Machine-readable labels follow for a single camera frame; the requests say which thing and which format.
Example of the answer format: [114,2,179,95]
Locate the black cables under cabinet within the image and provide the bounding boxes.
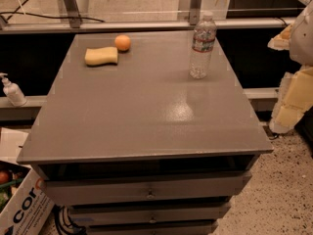
[52,205,88,235]

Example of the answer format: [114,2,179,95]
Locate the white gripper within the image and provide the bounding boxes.
[267,0,313,134]

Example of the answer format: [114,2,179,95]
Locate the black cable on floor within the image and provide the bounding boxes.
[0,0,106,24]

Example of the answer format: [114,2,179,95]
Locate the white pump dispenser bottle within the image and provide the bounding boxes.
[0,72,27,107]

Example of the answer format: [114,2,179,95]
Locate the bottom grey drawer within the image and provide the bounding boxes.
[86,220,217,235]

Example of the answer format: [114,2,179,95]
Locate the white cardboard box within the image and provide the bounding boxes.
[0,128,54,235]

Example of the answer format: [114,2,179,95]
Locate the grey drawer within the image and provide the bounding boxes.
[86,220,217,235]
[69,202,230,226]
[44,171,251,206]

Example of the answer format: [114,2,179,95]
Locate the yellow sponge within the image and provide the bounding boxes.
[85,47,118,66]

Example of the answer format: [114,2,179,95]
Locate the middle grey drawer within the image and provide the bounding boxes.
[69,202,230,226]

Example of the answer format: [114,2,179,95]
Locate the clear plastic water bottle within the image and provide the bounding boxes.
[189,11,217,79]

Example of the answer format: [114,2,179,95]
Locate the grey drawer cabinet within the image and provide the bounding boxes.
[16,29,274,235]

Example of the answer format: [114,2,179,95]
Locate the orange fruit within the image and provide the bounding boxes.
[114,35,131,52]

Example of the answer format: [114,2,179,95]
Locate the red tomato in box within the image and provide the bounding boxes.
[0,170,12,184]

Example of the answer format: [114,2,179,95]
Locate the top grey drawer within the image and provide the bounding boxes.
[44,171,251,206]

